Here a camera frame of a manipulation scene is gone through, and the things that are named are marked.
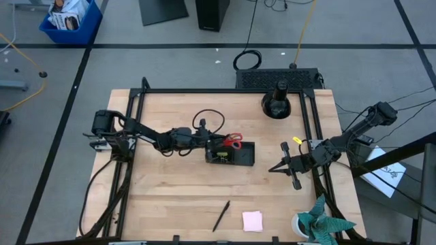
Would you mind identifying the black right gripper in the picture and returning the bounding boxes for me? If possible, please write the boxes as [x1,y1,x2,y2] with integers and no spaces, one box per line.
[268,142,321,191]

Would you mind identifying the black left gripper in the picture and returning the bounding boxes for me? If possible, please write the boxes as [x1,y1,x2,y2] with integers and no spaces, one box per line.
[189,118,228,161]

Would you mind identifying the red-handled scissors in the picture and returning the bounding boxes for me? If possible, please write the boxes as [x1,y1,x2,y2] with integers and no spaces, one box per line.
[223,132,244,151]

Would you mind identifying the pink sticky note pad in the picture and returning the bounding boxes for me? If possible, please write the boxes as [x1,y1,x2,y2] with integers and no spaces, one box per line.
[241,210,264,233]

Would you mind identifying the black pen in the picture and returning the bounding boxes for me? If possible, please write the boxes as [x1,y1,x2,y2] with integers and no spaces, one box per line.
[212,199,231,233]

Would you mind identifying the black mesh desk organizer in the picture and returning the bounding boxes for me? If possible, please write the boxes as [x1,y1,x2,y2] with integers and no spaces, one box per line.
[204,140,256,167]

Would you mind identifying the black desk lamp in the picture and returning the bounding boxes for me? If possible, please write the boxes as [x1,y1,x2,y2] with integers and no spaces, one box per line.
[260,80,292,120]

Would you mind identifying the green plant in white pot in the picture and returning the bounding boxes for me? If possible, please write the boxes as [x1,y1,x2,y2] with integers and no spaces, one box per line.
[291,193,357,245]

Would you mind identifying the black mesh-topped computer box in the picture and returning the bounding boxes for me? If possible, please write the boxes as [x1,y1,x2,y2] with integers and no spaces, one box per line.
[234,67,324,91]

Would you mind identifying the white paper sheet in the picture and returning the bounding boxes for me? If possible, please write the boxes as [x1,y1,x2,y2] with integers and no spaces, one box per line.
[360,145,407,199]

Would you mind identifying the black computer tower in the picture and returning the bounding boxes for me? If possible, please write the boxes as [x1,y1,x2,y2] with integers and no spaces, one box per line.
[195,0,231,33]

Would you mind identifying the black floor plate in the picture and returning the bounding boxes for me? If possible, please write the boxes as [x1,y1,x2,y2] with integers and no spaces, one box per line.
[138,0,189,27]

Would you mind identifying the dark grey side stand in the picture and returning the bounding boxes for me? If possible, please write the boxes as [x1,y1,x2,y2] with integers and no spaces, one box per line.
[350,131,436,245]

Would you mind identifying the blue plastic bin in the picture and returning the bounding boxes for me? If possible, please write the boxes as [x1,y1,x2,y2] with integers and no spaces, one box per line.
[39,0,104,46]

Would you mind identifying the papers and magazines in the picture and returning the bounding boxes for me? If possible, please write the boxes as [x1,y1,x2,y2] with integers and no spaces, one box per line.
[47,0,90,31]

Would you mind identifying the grey metal foot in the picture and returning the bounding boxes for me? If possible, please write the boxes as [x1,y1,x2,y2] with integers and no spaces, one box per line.
[0,80,29,92]

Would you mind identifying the black caster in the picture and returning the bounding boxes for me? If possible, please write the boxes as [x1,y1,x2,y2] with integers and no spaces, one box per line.
[0,110,12,135]

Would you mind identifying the black metal table frame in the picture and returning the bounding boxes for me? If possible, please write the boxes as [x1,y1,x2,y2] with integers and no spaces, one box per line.
[76,76,369,245]

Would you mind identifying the yellow hanging cable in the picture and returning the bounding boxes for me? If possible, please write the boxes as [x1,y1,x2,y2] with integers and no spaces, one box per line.
[0,32,48,112]
[289,0,317,69]

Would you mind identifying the black coiled cable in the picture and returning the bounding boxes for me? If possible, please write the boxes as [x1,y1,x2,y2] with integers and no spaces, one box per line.
[232,0,263,71]

